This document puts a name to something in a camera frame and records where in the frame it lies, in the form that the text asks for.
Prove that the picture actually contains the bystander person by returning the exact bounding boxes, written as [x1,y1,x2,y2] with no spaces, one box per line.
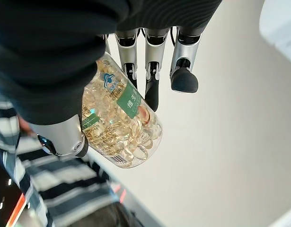
[0,87,141,227]

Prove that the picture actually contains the clear bottle yellow capsules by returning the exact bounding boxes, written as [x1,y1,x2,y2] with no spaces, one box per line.
[81,52,164,168]

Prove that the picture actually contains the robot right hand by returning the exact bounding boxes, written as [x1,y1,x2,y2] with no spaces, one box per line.
[0,0,221,158]

